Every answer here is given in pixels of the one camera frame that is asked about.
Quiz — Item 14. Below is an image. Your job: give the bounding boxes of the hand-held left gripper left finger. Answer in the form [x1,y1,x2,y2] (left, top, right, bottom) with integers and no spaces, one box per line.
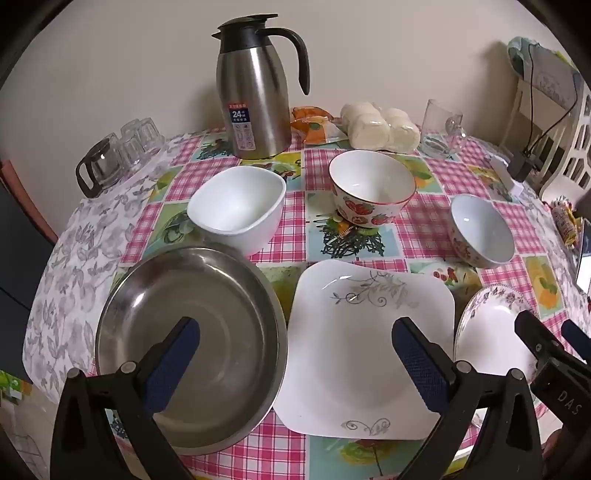
[51,316,201,480]

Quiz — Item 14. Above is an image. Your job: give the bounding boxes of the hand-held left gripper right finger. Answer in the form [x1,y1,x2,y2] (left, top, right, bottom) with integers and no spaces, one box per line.
[392,316,546,480]

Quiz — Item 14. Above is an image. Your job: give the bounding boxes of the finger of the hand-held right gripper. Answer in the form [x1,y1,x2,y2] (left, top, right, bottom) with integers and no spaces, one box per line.
[561,320,591,365]
[515,310,561,370]

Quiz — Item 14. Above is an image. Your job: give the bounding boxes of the floral rim plate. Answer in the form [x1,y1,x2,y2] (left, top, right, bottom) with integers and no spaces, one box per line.
[454,285,541,384]

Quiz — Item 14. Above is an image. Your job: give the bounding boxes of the stainless steel basin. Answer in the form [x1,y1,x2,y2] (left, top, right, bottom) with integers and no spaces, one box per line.
[95,247,289,455]

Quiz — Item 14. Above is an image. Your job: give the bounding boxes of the white square plate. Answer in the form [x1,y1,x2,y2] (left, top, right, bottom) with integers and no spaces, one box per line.
[272,259,455,440]

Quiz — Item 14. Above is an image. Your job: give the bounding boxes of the small floral bowl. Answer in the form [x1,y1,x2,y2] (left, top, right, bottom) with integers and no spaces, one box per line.
[450,194,515,270]

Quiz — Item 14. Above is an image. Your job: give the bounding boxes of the white square bowl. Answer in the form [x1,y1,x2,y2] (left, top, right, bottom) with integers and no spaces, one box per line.
[186,166,287,257]

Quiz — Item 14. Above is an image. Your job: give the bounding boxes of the strawberry print bowl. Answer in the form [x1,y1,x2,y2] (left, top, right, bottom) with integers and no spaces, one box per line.
[329,150,417,228]

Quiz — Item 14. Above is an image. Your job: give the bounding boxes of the colourful candy packet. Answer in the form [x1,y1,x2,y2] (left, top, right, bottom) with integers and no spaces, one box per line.
[551,196,585,245]

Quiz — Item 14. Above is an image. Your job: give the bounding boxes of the pink checked tablecloth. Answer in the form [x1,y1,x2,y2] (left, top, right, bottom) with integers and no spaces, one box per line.
[88,122,555,480]

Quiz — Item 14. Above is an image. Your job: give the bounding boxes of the green carton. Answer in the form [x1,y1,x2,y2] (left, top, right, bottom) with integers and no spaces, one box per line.
[0,369,28,407]

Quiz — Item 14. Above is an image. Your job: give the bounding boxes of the black charger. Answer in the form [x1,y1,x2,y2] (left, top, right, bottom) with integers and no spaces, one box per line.
[508,150,546,183]

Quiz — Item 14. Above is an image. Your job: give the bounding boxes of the dark furniture with brown edge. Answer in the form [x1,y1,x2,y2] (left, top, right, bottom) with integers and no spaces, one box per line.
[0,159,61,384]

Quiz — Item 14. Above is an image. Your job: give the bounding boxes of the white chair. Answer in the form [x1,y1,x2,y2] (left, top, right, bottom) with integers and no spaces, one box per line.
[501,74,591,204]

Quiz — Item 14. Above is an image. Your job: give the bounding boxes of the small glass cup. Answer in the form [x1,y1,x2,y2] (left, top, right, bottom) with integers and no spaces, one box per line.
[119,124,145,167]
[136,117,162,154]

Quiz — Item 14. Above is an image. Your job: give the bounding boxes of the clear glass mug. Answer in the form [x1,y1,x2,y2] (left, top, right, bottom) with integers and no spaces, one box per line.
[421,99,468,158]

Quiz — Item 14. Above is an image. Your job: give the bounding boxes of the bag of steamed buns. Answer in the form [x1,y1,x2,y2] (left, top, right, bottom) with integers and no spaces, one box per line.
[341,102,422,154]

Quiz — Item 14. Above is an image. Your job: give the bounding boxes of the orange snack packet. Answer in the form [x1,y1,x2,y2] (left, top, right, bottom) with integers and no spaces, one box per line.
[291,106,347,146]

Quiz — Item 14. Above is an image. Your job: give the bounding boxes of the cloth on chair back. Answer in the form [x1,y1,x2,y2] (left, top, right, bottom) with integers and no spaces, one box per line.
[507,36,583,109]

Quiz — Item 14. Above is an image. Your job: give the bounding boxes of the stainless steel thermos jug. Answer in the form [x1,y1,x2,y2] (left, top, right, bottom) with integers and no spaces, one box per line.
[211,14,310,160]

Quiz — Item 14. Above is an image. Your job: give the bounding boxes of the glass teapot with dark handle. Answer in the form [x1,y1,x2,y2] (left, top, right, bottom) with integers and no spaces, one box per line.
[75,133,123,199]

